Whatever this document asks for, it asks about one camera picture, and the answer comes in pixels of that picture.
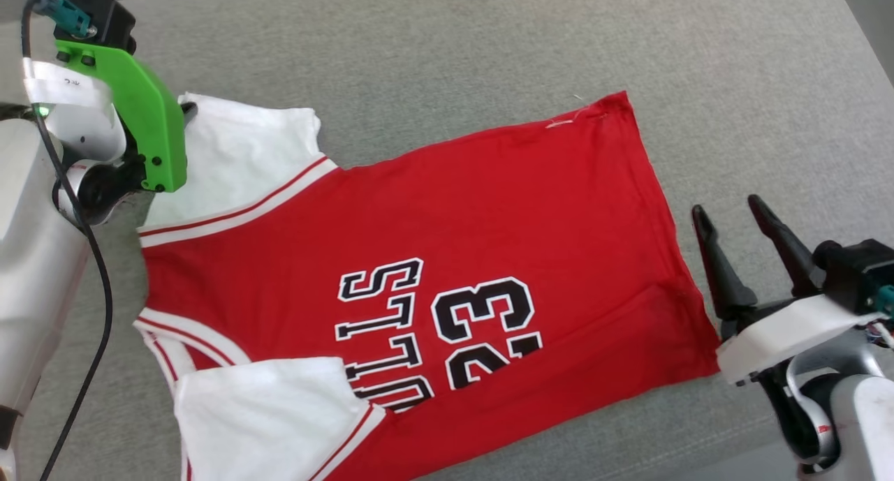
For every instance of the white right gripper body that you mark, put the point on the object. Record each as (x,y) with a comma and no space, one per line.
(782,334)

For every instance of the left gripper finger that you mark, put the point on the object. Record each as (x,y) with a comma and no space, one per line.
(189,112)

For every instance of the white label tape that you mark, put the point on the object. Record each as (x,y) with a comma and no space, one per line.
(63,83)

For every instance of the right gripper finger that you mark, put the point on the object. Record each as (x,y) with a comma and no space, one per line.
(786,247)
(723,278)

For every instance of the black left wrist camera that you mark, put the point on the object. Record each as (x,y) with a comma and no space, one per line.
(105,20)

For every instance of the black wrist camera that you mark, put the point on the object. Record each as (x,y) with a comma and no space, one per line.
(105,20)
(852,271)

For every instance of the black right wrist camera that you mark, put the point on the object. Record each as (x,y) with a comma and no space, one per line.
(852,271)

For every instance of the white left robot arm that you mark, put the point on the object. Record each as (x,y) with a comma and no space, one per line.
(28,257)

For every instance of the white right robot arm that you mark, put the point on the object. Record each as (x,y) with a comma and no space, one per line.
(866,411)

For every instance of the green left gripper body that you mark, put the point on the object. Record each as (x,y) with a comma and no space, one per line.
(157,132)

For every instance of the red white Bulls jersey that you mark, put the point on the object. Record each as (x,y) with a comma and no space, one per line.
(489,209)

